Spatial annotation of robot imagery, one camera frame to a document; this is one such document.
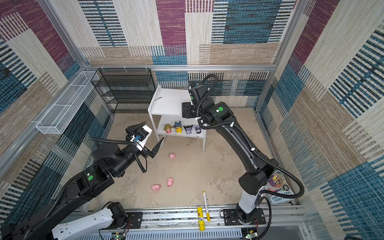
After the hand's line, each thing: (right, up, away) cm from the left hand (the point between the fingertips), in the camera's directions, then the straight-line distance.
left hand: (152, 127), depth 60 cm
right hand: (+14, +8, +12) cm, 20 cm away
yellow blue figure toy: (+8, 0, +24) cm, 26 cm away
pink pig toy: (+3, -18, +34) cm, 38 cm away
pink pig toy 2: (+3, -30, +23) cm, 38 cm away
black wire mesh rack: (-32, +26, +51) cm, 66 cm away
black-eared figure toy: (+14, -1, +23) cm, 27 cm away
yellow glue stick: (+20, -44, +12) cm, 50 cm away
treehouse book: (+58, -37, +18) cm, 71 cm away
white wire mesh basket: (-48, +3, +11) cm, 49 cm away
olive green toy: (+2, -1, +25) cm, 25 cm away
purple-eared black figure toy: (+19, -2, +23) cm, 30 cm away
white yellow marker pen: (+22, -39, +18) cm, 48 cm away
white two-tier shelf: (+3, +8, +13) cm, 16 cm away
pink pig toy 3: (-4, -32, +21) cm, 39 cm away
